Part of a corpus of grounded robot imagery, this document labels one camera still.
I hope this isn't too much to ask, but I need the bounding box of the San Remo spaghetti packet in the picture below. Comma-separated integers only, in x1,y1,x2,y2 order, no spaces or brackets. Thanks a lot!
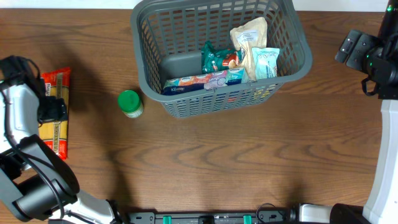
39,67,72,160

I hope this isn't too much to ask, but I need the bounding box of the green lid jar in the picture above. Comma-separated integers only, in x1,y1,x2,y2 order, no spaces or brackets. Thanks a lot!
118,90,144,118

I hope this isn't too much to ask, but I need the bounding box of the light blue tissue packet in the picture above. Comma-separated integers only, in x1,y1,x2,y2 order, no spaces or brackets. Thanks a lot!
252,47,280,80

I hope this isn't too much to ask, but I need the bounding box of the cream plastic food bag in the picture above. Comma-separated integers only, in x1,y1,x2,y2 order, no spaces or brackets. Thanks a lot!
230,17,267,82

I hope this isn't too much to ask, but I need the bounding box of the blue tissue pack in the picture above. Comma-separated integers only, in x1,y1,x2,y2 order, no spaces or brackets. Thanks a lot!
162,68,248,96

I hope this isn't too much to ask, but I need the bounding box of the green Nescafe coffee bag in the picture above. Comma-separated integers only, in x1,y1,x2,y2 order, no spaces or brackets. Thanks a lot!
201,41,244,74

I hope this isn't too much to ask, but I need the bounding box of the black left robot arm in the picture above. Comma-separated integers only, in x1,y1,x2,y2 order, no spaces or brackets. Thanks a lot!
1,55,124,223

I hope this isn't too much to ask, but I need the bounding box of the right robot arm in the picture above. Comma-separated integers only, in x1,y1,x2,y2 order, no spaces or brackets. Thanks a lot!
284,0,397,224

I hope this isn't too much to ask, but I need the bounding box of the grey plastic basket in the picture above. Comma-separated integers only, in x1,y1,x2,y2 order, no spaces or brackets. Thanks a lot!
131,0,313,118

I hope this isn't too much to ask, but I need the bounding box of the black right cable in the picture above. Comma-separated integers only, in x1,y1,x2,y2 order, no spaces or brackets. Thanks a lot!
360,76,380,97

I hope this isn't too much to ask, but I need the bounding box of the black mounting rail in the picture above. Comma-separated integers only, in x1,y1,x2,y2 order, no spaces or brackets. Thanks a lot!
127,210,298,224

